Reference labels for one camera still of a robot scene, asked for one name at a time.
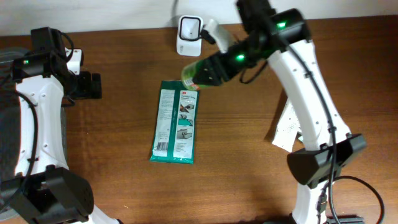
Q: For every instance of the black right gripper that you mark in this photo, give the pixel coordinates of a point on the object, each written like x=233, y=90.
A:
x=221, y=65

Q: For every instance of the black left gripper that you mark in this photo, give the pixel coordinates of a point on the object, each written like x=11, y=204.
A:
x=91, y=89

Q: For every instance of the green lid spice jar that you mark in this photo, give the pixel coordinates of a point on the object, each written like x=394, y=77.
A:
x=187, y=75

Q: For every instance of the green 3M gloves package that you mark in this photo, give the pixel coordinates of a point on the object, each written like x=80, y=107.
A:
x=174, y=137

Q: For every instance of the white tube with tan cap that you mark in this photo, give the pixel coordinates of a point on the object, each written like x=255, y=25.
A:
x=287, y=128

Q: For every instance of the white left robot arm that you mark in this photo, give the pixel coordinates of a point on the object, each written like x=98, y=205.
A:
x=38, y=84

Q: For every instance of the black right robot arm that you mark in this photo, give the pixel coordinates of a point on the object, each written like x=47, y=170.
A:
x=283, y=40

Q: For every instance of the white barcode scanner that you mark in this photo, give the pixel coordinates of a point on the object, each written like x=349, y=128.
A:
x=188, y=36

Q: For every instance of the dark grey plastic basket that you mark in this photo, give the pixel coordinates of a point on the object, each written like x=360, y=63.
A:
x=10, y=118

